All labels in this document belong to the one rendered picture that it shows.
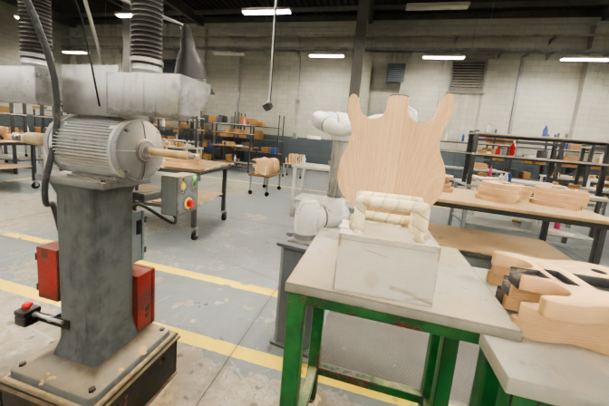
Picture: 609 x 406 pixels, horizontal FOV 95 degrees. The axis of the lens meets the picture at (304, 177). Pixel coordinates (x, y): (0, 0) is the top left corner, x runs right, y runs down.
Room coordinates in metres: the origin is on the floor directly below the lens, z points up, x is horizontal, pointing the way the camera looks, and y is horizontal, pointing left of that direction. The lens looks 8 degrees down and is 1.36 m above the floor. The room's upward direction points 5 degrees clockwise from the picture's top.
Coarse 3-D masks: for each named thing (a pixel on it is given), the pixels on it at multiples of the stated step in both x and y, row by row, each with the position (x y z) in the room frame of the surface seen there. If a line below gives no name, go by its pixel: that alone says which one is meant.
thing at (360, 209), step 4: (356, 204) 0.76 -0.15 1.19; (360, 204) 0.76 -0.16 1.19; (356, 208) 0.76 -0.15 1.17; (360, 208) 0.76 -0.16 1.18; (364, 208) 0.76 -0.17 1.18; (356, 212) 0.76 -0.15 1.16; (360, 212) 0.76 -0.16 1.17; (364, 212) 0.76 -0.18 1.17; (356, 216) 0.76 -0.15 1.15; (360, 216) 0.76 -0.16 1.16; (364, 216) 0.76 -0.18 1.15; (356, 220) 0.76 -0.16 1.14; (360, 220) 0.76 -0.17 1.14; (356, 224) 0.76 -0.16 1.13; (360, 224) 0.76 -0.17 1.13; (356, 228) 0.76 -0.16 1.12; (360, 228) 0.76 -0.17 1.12; (356, 232) 0.76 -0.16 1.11; (360, 232) 0.76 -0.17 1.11
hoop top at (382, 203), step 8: (360, 200) 0.76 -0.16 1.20; (368, 200) 0.75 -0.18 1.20; (376, 200) 0.75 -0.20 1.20; (384, 200) 0.75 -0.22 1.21; (392, 200) 0.75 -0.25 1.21; (400, 200) 0.75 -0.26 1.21; (408, 200) 0.75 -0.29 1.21; (384, 208) 0.75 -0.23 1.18; (392, 208) 0.74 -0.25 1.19; (400, 208) 0.74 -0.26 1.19; (408, 208) 0.73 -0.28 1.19; (416, 208) 0.73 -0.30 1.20; (424, 208) 0.73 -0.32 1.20
